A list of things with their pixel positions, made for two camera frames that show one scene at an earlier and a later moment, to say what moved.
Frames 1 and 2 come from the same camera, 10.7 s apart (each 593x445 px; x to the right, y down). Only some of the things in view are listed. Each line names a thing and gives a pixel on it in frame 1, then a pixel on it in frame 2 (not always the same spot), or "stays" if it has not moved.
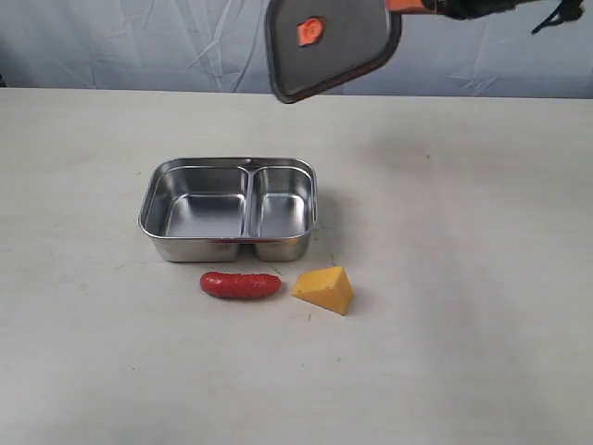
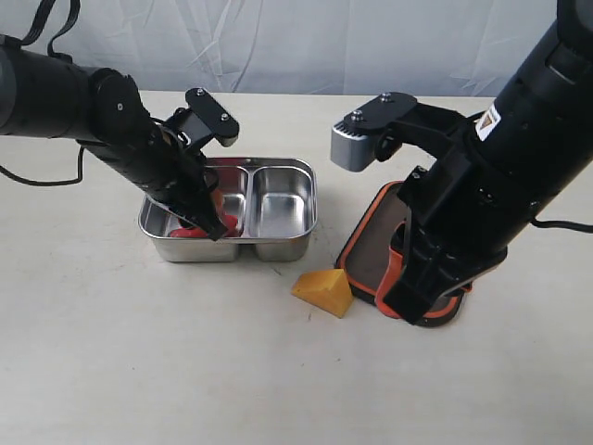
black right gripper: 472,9 -> 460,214
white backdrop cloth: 542,51 stays
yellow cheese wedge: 328,288 stays
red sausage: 228,285 -> 230,222
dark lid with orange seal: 313,44 -> 368,255
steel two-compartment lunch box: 204,209 stays
